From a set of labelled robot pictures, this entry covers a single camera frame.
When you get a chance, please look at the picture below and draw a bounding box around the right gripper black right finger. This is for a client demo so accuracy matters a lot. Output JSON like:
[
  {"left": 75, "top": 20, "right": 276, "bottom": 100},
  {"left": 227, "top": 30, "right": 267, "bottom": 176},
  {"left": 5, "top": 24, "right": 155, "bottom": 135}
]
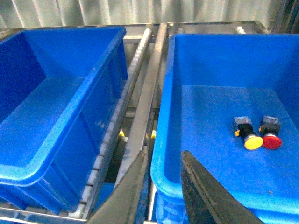
[{"left": 180, "top": 150, "right": 262, "bottom": 224}]

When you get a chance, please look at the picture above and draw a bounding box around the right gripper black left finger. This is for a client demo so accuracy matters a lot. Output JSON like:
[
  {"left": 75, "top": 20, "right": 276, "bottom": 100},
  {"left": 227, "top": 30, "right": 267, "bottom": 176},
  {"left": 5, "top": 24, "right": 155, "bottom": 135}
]
[{"left": 87, "top": 150, "right": 149, "bottom": 224}]

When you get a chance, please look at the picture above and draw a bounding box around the yellow mushroom push button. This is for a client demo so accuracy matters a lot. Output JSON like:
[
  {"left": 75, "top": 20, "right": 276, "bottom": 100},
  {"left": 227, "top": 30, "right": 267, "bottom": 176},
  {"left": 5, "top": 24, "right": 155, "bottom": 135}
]
[{"left": 234, "top": 116, "right": 263, "bottom": 150}]

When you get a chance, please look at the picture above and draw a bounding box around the red mushroom push button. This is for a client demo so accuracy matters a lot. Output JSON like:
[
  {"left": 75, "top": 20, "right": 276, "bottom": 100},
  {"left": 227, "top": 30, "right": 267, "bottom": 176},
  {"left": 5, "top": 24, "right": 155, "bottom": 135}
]
[{"left": 258, "top": 115, "right": 282, "bottom": 150}]

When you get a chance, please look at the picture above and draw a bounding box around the metal roller track divider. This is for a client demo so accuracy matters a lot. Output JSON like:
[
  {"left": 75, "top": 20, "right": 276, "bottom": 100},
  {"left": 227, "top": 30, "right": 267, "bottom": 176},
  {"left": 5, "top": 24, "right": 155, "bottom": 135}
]
[{"left": 82, "top": 23, "right": 169, "bottom": 224}]

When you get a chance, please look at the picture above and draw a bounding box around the blue plastic bin centre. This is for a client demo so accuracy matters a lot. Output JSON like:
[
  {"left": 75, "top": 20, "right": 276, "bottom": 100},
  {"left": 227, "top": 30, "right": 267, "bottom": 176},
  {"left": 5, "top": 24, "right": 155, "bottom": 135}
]
[{"left": 151, "top": 34, "right": 299, "bottom": 224}]

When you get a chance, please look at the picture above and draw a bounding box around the blue plastic bin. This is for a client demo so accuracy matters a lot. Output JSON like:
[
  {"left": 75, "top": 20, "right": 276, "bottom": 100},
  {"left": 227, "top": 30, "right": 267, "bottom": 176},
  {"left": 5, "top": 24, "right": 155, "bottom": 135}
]
[
  {"left": 0, "top": 27, "right": 128, "bottom": 214},
  {"left": 151, "top": 34, "right": 299, "bottom": 224}
]

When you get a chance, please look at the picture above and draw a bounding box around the blue plastic bin left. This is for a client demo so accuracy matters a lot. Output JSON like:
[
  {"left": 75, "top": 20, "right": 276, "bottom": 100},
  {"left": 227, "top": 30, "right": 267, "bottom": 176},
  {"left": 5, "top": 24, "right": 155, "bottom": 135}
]
[{"left": 0, "top": 27, "right": 128, "bottom": 214}]

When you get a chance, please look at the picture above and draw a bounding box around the metal rack front rail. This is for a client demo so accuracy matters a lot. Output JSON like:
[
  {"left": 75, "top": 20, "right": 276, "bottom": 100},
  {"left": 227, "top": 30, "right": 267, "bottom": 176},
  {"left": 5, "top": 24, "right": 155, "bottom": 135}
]
[{"left": 0, "top": 202, "right": 90, "bottom": 224}]

